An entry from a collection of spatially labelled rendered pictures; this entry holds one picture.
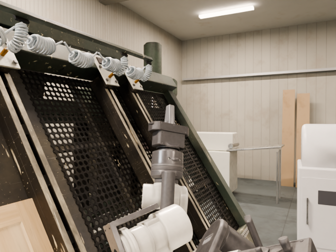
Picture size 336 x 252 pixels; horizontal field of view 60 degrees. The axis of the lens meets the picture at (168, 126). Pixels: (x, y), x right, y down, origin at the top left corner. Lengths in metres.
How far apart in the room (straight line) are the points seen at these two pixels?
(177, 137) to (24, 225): 0.49
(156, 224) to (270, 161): 7.91
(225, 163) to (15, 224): 5.41
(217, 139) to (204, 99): 2.72
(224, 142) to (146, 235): 5.76
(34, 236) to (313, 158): 3.37
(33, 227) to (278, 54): 7.92
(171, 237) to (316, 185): 3.40
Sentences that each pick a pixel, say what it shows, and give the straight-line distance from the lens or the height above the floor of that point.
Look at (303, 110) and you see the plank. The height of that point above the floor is 1.86.
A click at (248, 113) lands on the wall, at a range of 8.37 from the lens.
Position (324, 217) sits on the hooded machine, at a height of 0.50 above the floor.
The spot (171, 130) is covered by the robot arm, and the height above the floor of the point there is 1.57.
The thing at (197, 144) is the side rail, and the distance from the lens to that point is 2.12.
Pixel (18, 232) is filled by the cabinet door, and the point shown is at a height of 1.30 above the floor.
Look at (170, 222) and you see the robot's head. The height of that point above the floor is 1.44.
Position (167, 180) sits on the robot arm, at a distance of 0.74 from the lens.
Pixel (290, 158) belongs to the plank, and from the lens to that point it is 7.80.
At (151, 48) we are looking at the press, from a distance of 5.85.
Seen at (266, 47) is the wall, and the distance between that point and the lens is 8.52.
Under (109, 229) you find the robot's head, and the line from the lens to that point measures 0.47.
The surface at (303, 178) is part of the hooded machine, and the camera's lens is 3.80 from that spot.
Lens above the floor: 1.60
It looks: 1 degrees down
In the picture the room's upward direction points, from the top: straight up
